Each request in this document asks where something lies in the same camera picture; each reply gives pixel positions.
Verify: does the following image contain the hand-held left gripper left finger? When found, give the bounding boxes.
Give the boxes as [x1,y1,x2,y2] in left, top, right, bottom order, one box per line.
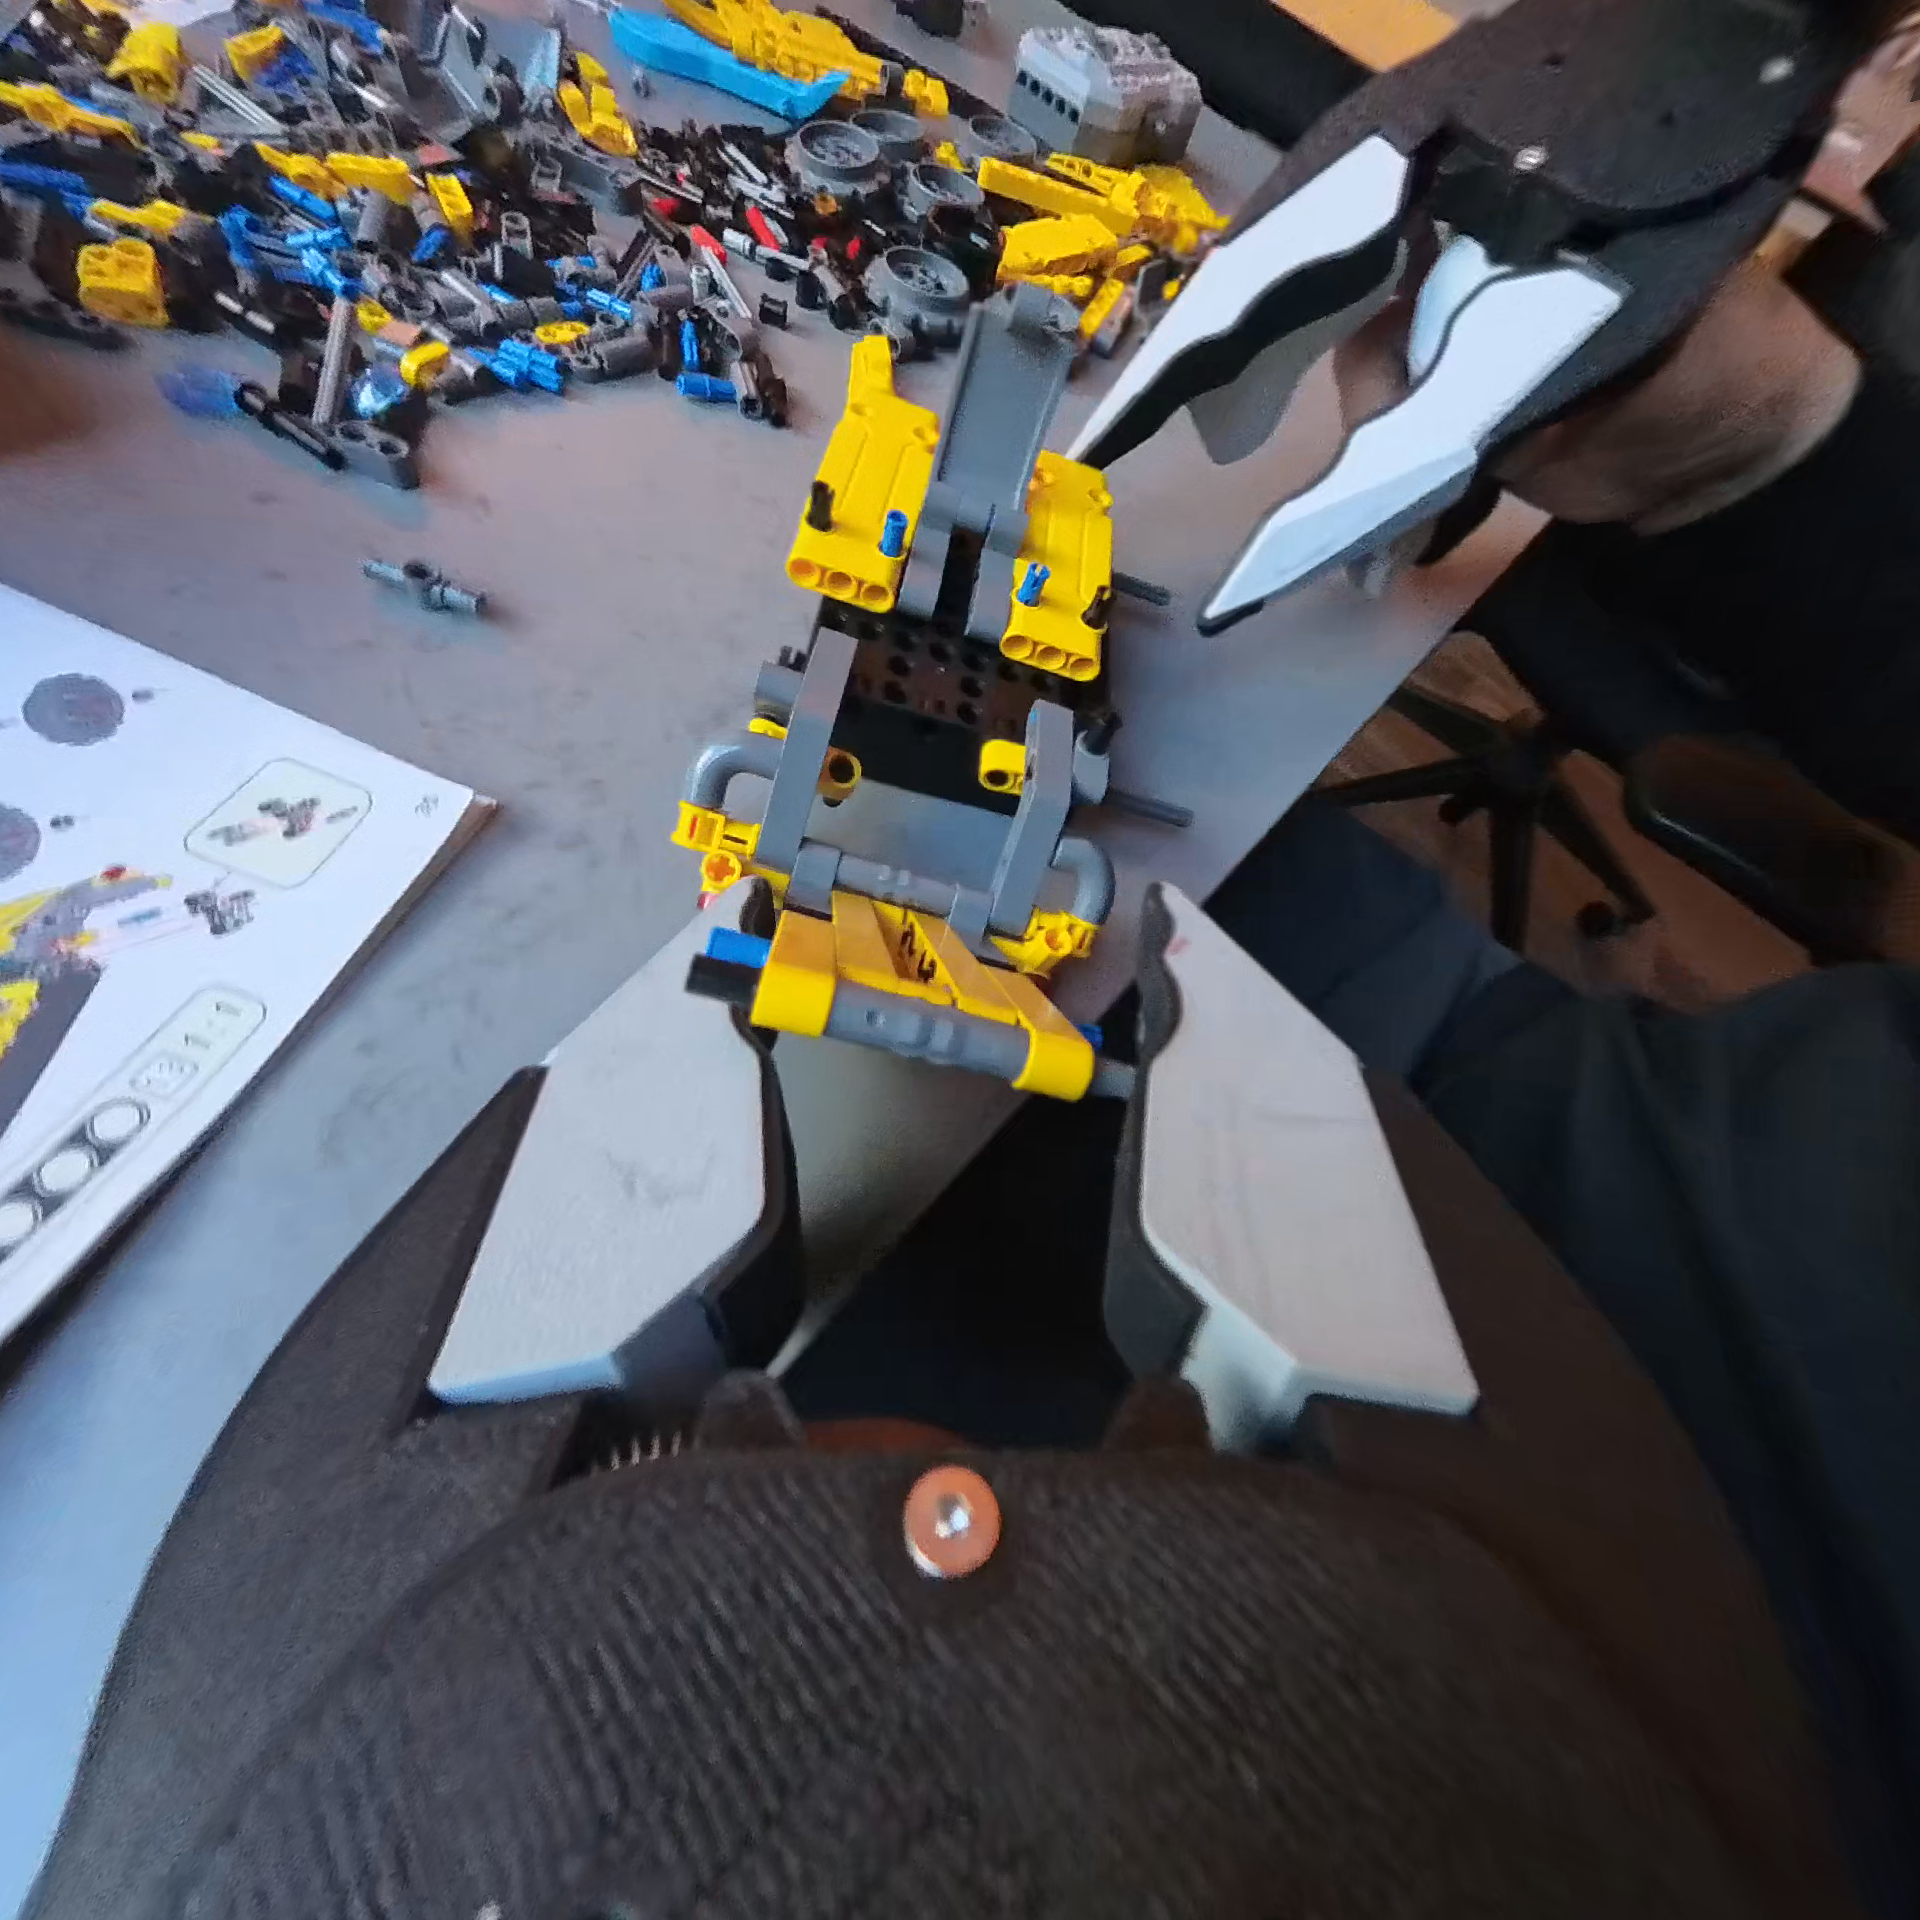
[429,877,801,1402]

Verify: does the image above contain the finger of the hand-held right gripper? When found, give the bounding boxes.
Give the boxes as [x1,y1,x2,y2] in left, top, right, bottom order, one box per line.
[1195,239,1632,635]
[1064,135,1423,465]

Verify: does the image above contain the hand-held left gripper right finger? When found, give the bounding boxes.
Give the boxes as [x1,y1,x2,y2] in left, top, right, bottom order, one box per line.
[1105,882,1485,1451]

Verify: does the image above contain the yellow black building-block vehicle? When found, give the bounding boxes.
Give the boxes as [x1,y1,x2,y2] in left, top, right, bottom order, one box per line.
[669,285,1193,1103]

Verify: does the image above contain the white instruction booklet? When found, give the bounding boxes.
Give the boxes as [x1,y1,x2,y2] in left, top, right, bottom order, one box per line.
[0,576,502,1344]

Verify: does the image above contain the pile of building-block parts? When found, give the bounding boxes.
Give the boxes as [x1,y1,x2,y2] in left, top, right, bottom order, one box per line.
[0,0,1248,495]

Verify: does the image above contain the person's right forearm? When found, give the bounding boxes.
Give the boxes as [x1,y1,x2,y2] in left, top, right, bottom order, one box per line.
[1517,223,1920,840]

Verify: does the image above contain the person's right hand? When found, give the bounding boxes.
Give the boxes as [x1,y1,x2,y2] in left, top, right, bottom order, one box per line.
[1501,277,1864,538]

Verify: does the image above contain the grey motor block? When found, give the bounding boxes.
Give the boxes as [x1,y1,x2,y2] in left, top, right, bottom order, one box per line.
[1009,23,1205,167]

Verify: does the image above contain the black office chair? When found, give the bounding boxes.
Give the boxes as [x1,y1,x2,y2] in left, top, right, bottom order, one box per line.
[1319,630,1847,961]

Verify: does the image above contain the person's dark clothing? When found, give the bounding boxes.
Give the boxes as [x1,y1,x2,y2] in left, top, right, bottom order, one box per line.
[1201,795,1920,1920]

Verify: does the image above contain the blue brick separator tool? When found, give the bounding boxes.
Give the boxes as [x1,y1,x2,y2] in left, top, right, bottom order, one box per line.
[609,7,849,120]

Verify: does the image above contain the grey axle connector piece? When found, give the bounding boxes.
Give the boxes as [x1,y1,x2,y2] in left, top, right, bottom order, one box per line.
[365,558,489,617]

